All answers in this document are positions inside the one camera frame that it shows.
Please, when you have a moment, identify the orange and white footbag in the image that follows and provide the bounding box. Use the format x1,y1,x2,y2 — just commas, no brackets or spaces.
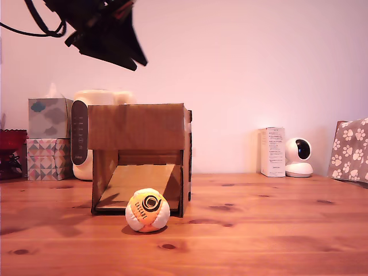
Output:
125,187,171,233

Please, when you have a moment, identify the cardboard dice tower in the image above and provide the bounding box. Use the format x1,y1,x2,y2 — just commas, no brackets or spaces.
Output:
87,102,193,219

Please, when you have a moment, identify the cream appliance with dark panel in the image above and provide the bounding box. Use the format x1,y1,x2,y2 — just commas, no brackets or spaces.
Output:
70,89,137,181

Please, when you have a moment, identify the white tissue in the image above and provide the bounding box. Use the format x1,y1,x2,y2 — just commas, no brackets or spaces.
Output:
45,82,63,100

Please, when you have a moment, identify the cloud print tissue box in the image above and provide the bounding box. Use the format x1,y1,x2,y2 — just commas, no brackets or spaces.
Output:
28,97,74,140

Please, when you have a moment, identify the geometric print tissue box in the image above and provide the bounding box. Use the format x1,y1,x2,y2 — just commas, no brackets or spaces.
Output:
26,138,73,182

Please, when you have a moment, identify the red glass bowl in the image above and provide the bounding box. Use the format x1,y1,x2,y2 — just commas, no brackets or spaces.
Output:
0,129,28,181

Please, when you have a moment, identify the white printed carton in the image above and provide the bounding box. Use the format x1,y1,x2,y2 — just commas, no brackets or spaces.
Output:
260,126,286,178

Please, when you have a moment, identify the grey paw print cloth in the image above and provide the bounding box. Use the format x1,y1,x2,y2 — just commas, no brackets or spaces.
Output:
327,117,368,184

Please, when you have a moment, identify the black cable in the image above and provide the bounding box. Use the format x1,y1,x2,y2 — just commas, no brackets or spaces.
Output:
24,0,64,36
0,17,67,38

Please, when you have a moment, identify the small white round camera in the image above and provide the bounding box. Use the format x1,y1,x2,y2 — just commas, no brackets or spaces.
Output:
284,137,314,178

